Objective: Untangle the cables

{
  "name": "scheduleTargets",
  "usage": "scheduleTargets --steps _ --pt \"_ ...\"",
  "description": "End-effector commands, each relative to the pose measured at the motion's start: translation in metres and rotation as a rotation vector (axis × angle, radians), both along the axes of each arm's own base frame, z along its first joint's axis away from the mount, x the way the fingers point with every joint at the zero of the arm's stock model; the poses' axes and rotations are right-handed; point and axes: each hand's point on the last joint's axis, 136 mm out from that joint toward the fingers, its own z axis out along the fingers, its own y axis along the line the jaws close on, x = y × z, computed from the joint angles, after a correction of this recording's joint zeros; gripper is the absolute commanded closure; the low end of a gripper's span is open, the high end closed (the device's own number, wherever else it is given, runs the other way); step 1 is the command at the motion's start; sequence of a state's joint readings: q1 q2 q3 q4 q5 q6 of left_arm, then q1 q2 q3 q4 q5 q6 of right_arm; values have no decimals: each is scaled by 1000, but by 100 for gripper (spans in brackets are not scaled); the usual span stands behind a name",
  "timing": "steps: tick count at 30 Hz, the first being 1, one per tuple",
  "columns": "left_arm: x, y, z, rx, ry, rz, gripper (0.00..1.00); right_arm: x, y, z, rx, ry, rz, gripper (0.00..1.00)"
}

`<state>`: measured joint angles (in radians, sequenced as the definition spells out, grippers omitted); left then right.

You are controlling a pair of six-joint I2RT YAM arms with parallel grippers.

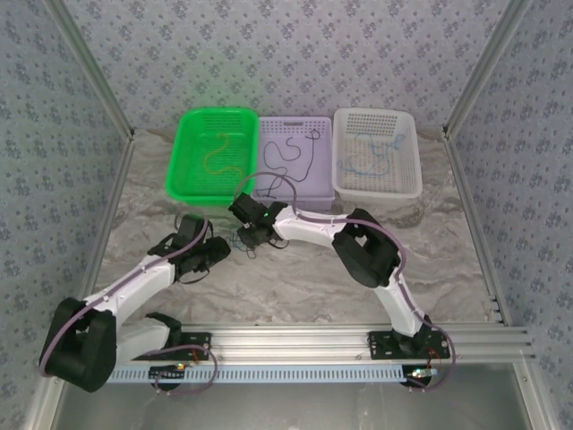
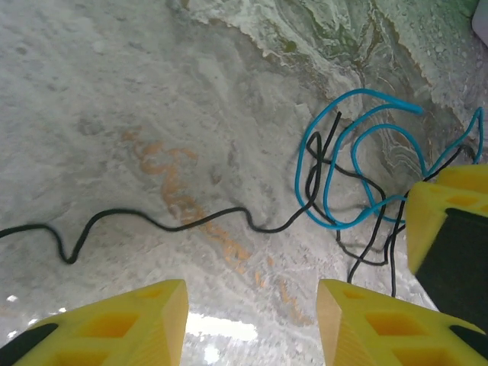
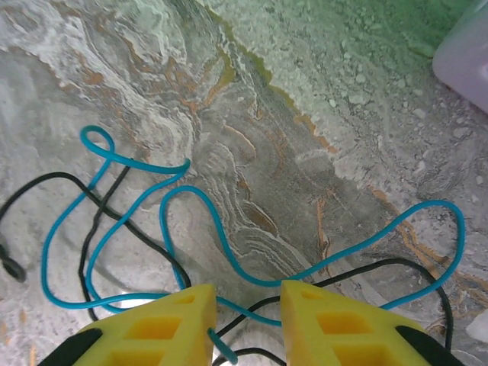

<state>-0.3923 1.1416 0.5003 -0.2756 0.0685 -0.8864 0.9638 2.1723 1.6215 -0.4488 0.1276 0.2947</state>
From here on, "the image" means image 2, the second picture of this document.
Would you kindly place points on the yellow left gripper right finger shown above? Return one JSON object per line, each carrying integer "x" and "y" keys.
{"x": 389, "y": 335}

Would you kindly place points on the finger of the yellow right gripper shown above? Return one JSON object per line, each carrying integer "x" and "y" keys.
{"x": 450, "y": 248}
{"x": 465, "y": 179}

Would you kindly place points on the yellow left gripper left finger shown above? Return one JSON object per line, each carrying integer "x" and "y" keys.
{"x": 114, "y": 335}

